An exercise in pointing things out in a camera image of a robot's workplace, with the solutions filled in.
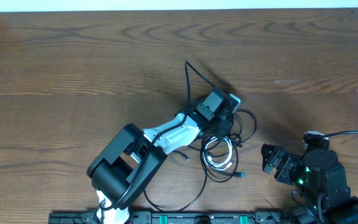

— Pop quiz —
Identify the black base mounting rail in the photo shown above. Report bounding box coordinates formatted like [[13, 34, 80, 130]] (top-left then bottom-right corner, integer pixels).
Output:
[[48, 210, 291, 224]]

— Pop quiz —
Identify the long black USB cable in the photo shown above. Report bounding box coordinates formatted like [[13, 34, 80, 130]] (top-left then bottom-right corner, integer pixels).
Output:
[[143, 108, 257, 213]]

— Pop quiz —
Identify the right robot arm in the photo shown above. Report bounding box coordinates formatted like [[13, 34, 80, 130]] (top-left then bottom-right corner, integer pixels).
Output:
[[261, 139, 358, 224]]

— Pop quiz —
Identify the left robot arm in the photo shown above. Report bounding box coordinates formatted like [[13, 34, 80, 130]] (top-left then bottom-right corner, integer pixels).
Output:
[[86, 87, 241, 223]]

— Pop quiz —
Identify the short black cable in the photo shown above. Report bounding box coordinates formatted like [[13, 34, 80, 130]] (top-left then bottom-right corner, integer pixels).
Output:
[[174, 124, 245, 161]]

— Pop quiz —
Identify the white USB cable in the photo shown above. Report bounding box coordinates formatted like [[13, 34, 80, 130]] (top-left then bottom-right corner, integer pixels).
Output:
[[203, 136, 233, 170]]

